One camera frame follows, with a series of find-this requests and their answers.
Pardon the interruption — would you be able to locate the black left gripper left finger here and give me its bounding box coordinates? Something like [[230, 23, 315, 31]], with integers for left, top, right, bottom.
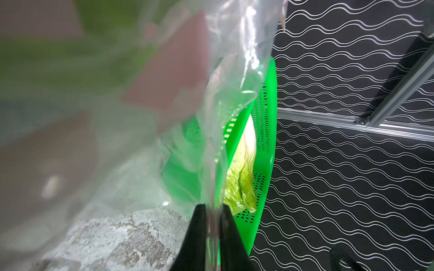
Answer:
[[170, 204, 207, 271]]

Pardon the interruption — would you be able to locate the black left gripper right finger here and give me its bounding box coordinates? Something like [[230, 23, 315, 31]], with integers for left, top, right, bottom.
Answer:
[[219, 204, 255, 271]]

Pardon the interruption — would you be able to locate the chinese cabbage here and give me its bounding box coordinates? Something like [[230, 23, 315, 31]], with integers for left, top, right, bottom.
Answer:
[[224, 116, 257, 215]]

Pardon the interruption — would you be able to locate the zip-top bag with cabbage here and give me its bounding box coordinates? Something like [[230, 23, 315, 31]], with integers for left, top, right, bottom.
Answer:
[[1, 1, 288, 271]]

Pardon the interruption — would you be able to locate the green perforated plastic basket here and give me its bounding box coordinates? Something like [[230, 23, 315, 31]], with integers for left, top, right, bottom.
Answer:
[[162, 59, 277, 252]]

